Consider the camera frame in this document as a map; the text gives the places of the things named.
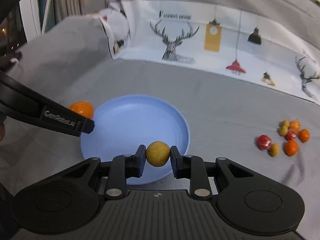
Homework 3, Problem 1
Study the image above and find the yellow-green longan front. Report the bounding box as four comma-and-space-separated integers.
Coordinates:
146, 141, 170, 167

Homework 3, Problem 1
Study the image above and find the red fruit front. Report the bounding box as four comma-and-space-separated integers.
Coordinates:
257, 134, 272, 150

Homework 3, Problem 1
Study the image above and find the orange tangerine front cluster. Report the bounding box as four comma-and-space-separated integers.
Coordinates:
284, 140, 298, 156

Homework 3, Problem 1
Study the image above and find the orange tangerine cluster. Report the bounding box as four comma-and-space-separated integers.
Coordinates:
284, 140, 298, 156
298, 129, 310, 143

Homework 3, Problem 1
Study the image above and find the red fruit cluster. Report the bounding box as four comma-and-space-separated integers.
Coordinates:
285, 129, 297, 141

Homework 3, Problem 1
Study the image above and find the person left hand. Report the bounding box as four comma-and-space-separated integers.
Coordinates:
0, 124, 5, 141

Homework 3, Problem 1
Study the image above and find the black phone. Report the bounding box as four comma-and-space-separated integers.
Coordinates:
0, 51, 22, 72

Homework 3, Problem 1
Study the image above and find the blue round plate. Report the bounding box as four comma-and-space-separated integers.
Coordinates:
80, 94, 192, 186

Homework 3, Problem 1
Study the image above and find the yellow-green longan cluster left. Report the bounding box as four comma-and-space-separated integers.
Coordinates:
278, 126, 289, 137

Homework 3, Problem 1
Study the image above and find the yellow-green longan cluster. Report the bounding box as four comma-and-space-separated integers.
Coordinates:
280, 120, 290, 128
278, 126, 289, 137

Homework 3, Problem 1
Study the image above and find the yellow-green longan cluster back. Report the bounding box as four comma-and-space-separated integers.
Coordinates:
280, 120, 290, 128

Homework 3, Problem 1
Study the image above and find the orange wrapped fruit cluster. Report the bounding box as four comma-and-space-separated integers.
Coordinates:
289, 120, 300, 133

